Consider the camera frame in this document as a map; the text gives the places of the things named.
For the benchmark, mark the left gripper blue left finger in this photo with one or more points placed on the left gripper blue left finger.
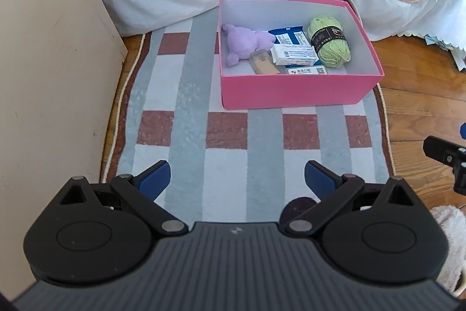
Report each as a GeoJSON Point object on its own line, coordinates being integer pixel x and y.
{"type": "Point", "coordinates": [140, 192]}

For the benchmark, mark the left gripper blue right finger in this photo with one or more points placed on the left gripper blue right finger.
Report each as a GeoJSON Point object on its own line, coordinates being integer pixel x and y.
{"type": "Point", "coordinates": [304, 215]}

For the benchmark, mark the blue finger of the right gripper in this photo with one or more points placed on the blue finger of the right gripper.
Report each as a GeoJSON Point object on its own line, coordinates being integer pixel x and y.
{"type": "Point", "coordinates": [463, 131]}
{"type": "Point", "coordinates": [443, 151]}

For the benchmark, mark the white soap packet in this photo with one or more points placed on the white soap packet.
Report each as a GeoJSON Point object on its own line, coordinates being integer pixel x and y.
{"type": "Point", "coordinates": [301, 55]}

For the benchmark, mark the green yarn ball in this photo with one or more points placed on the green yarn ball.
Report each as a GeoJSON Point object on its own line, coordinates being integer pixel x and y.
{"type": "Point", "coordinates": [326, 36]}

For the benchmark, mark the blue wet wipes pack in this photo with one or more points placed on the blue wet wipes pack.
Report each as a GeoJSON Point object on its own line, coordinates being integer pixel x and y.
{"type": "Point", "coordinates": [290, 36]}

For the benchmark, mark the purple plush toy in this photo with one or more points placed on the purple plush toy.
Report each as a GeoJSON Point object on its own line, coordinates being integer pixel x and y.
{"type": "Point", "coordinates": [243, 42]}

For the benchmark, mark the cardboard scraps under bed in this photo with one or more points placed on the cardboard scraps under bed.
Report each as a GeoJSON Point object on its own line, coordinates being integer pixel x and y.
{"type": "Point", "coordinates": [457, 53]}

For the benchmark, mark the checkered floor rug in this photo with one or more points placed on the checkered floor rug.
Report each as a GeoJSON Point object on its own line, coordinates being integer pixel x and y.
{"type": "Point", "coordinates": [231, 166]}

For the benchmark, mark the white fluffy slipper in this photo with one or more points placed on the white fluffy slipper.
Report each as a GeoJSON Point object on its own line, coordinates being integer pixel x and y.
{"type": "Point", "coordinates": [452, 222]}

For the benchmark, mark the pink cardboard box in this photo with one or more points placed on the pink cardboard box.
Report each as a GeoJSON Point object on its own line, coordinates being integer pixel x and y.
{"type": "Point", "coordinates": [242, 89]}

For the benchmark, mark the beige wooden cabinet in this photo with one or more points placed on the beige wooden cabinet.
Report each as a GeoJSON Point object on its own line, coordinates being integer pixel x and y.
{"type": "Point", "coordinates": [60, 65]}

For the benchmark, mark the white bed skirt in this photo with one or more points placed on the white bed skirt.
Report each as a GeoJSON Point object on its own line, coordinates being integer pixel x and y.
{"type": "Point", "coordinates": [444, 19]}

